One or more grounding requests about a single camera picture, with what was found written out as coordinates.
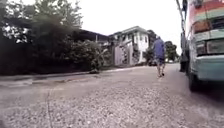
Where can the white building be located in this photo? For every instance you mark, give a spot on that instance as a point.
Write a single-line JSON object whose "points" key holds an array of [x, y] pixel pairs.
{"points": [[138, 43]]}

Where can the concrete kerb strip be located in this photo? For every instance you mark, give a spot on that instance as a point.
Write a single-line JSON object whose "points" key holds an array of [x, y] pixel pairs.
{"points": [[33, 78]]}

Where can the dense trees and bushes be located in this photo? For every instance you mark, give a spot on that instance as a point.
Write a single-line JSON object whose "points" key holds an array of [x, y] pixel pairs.
{"points": [[43, 40]]}

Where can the dark-roofed building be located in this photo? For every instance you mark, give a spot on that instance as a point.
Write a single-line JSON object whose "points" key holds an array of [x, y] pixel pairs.
{"points": [[94, 36]]}

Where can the grey concrete road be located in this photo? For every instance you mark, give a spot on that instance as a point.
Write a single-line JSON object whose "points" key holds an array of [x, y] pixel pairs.
{"points": [[110, 100]]}

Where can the person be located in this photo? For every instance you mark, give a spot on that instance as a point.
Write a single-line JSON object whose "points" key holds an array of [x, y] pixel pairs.
{"points": [[159, 50]]}

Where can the green trees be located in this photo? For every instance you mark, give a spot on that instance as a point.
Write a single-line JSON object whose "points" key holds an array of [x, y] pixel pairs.
{"points": [[171, 50]]}

